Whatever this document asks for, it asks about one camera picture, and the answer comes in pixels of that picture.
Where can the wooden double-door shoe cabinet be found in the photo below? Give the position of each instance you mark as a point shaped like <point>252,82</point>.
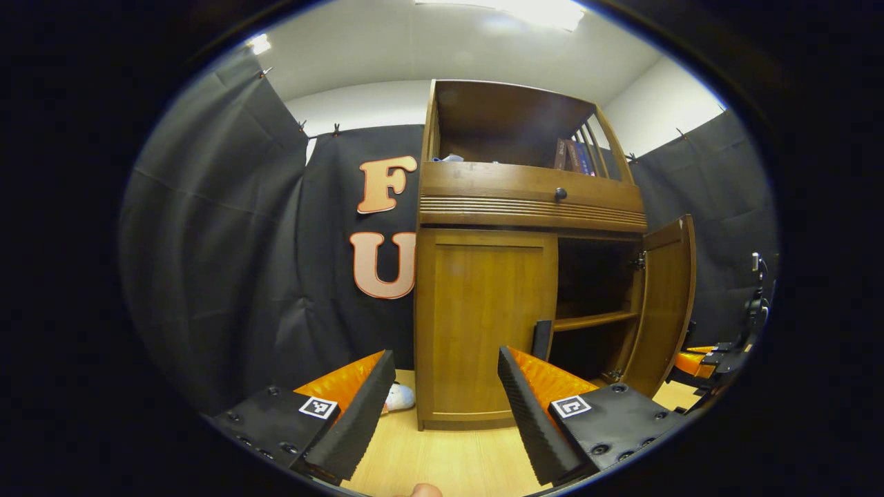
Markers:
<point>525,207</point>

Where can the brown book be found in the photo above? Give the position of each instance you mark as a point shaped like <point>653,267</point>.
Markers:
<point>560,154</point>

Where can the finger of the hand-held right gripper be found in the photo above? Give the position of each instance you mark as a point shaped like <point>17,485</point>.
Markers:
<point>694,364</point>
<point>722,348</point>

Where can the wooden shoe cabinet door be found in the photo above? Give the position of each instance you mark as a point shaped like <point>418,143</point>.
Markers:
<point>666,304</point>
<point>476,317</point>

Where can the black backdrop cloth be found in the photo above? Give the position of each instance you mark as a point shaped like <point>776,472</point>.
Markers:
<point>221,255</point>

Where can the large ceiling light panel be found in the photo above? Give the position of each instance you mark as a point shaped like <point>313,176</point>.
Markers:
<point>525,10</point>

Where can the metal door hinge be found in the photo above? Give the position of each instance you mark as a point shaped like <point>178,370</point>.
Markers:
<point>612,375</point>
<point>639,261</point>

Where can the blue crumpled cloth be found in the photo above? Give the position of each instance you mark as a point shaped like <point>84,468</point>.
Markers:
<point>450,158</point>

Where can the wooden cabinet drawer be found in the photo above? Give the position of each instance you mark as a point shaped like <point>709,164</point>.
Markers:
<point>497,183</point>

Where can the small ceiling light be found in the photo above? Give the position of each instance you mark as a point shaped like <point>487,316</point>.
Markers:
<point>260,44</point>

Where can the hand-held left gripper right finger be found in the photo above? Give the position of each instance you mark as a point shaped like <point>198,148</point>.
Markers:
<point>528,414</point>

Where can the white plush toy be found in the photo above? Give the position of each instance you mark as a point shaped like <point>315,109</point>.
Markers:
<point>400,398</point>

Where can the wooden inner shelf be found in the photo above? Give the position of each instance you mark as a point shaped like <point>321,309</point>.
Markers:
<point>594,320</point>

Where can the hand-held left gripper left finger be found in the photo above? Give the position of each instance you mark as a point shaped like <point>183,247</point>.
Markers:
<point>359,414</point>

